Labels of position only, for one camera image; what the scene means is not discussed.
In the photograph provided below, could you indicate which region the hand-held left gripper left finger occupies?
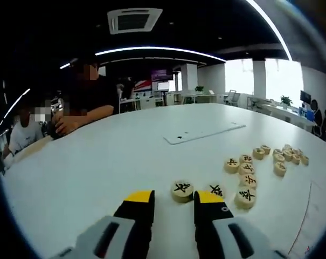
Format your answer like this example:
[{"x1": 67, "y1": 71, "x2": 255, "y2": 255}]
[{"x1": 57, "y1": 189, "x2": 155, "y2": 259}]

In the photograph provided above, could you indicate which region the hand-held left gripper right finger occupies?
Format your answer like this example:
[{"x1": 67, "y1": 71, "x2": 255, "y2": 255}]
[{"x1": 193, "y1": 190, "x2": 287, "y2": 259}]

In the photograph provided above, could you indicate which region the group of black-marked chess pieces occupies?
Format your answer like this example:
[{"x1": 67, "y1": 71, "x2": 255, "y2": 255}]
[{"x1": 170, "y1": 154, "x2": 260, "y2": 212}]

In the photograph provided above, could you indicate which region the group of red-marked chess pieces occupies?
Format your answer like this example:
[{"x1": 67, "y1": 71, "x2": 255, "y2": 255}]
[{"x1": 252, "y1": 144, "x2": 311, "y2": 178}]

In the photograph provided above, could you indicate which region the clear paper chessboard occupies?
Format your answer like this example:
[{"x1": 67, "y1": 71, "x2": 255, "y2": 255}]
[{"x1": 288, "y1": 181, "x2": 326, "y2": 256}]

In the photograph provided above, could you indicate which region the black round object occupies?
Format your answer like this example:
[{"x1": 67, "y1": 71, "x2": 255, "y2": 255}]
[{"x1": 50, "y1": 120, "x2": 64, "y2": 140}]

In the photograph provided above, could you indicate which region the white office desk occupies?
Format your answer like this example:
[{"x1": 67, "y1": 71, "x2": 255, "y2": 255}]
[
  {"x1": 119, "y1": 93, "x2": 167, "y2": 113},
  {"x1": 247, "y1": 98, "x2": 314, "y2": 128}
]

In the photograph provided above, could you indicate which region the white mesh office chair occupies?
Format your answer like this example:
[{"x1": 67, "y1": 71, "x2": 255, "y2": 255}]
[{"x1": 227, "y1": 89, "x2": 243, "y2": 105}]

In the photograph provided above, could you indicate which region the computer monitor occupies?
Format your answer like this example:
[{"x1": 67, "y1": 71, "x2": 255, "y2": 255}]
[{"x1": 300, "y1": 90, "x2": 313, "y2": 104}]

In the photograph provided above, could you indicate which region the ceiling air conditioner vent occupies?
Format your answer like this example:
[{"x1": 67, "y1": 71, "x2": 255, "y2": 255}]
[{"x1": 107, "y1": 8, "x2": 164, "y2": 36}]

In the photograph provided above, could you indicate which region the long curved ceiling light strip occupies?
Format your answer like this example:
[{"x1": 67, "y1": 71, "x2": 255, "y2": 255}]
[{"x1": 245, "y1": 0, "x2": 293, "y2": 62}]

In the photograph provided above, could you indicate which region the white table cable cover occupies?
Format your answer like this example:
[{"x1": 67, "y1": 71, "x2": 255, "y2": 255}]
[{"x1": 163, "y1": 124, "x2": 247, "y2": 146}]

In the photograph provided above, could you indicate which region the purple wall screen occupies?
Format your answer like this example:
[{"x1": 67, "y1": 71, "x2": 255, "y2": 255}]
[{"x1": 151, "y1": 69, "x2": 175, "y2": 82}]

